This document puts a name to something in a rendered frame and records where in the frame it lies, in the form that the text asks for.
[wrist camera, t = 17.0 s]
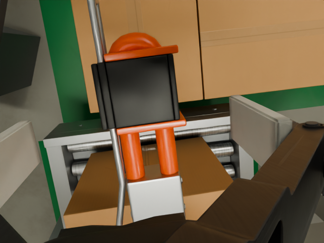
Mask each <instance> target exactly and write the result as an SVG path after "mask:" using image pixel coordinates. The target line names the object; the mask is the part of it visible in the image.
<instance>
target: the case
mask: <svg viewBox="0 0 324 243"><path fill-rule="evenodd" d="M175 145H176V153H177V161H178V169H179V173H180V176H181V177H182V181H183V183H182V192H183V200H184V204H185V206H186V209H185V217H186V220H198V219H199V218H200V216H201V215H202V214H203V213H204V212H205V211H206V210H207V209H208V208H209V207H210V206H211V205H212V204H213V202H214V201H215V200H216V199H217V198H218V197H219V196H220V195H221V194H222V193H223V192H224V191H225V190H226V189H227V187H228V186H229V185H230V184H231V183H232V182H233V180H232V178H231V177H230V175H229V174H228V172H227V171H226V170H225V168H224V167H223V165H222V164H221V163H220V161H219V160H218V158H217V157H216V156H215V154H214V153H213V152H212V150H211V149H210V148H209V146H208V145H207V143H206V142H205V140H204V139H203V138H202V137H196V138H190V139H183V140H177V141H175ZM141 149H142V156H143V163H144V166H148V165H155V164H160V163H159V156H158V149H157V144H151V145H144V146H141ZM118 195H119V181H118V175H117V169H116V164H115V158H114V153H113V150H110V151H103V152H97V153H92V154H91V156H90V158H89V160H88V162H87V164H86V167H85V169H84V171H83V173H82V175H81V177H80V179H79V182H78V184H77V186H76V188H75V191H74V193H73V195H72V197H71V199H70V202H69V204H68V206H67V208H66V211H65V213H64V215H63V218H64V222H65V226H66V229H68V228H74V227H82V226H89V225H113V226H116V220H117V208H118ZM130 223H133V219H132V217H131V207H130V202H129V196H128V192H127V190H126V191H125V202H124V213H123V225H126V224H130Z"/></svg>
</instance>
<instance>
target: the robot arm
mask: <svg viewBox="0 0 324 243"><path fill-rule="evenodd" d="M229 112H230V132H231V138H232V139H233V140H234V141H235V142H236V143H237V144H238V145H239V146H240V147H241V148H242V149H244V150H245V151H246V152H247V153H248V154H249V155H250V156H251V157H252V158H253V159H254V160H255V161H256V162H257V163H258V164H259V165H260V166H261V168H260V169H259V170H258V172H257V173H256V174H255V175H254V176H253V178H252V179H251V180H249V179H244V178H237V179H235V180H234V181H233V182H232V183H231V184H230V185H229V186H228V187H227V189H226V190H225V191H224V192H223V193H222V194H221V195H220V196H219V197H218V198H217V199H216V200H215V201H214V202H213V204H212V205H211V206H210V207H209V208H208V209H207V210H206V211H205V212H204V213H203V214H202V215H201V216H200V218H199V219H198V220H186V219H185V215H184V212H182V213H175V214H168V215H161V216H153V217H150V218H146V219H143V220H140V221H137V222H133V223H130V224H126V225H121V226H113V225H89V226H82V227H74V228H68V229H61V230H60V232H59V235H58V237H57V238H55V239H52V240H49V241H46V242H44V243H304V241H305V238H306V235H307V233H308V230H309V227H310V224H311V221H312V218H313V215H314V213H315V210H316V207H317V204H318V201H319V199H320V196H321V194H322V195H323V196H324V124H322V123H318V122H316V121H307V122H305V123H298V122H295V121H293V120H291V119H290V118H288V117H286V116H284V115H282V114H279V113H277V112H275V111H273V110H271V109H269V108H266V107H264V106H262V105H260V104H258V103H256V102H253V101H251V100H249V99H247V98H245V97H243V96H240V95H231V96H230V97H229ZM40 162H41V161H40V157H39V153H38V148H37V144H36V139H35V135H34V131H33V127H32V122H31V121H29V120H24V121H20V122H18V123H16V124H15V125H13V126H11V127H10V128H8V129H7V130H5V131H3V132H2V133H0V208H1V207H2V206H3V205H4V204H5V202H6V201H7V200H8V199H9V198H10V197H11V195H12V194H13V193H14V192H15V191H16V190H17V189H18V187H19V186H20V185H21V184H22V183H23V182H24V180H25V179H26V178H27V177H28V176H29V175H30V173H31V172H32V171H33V170H34V169H35V168H36V166H37V165H38V164H39V163H40ZM0 243H27V242H26V241H25V240H24V239H23V238H22V237H21V235H20V234H19V233H18V232H17V231H16V230H15V229H14V228H13V227H12V226H11V225H10V224H9V223H8V222H7V221H6V219H5V218H4V217H3V216H2V215H1V214H0Z"/></svg>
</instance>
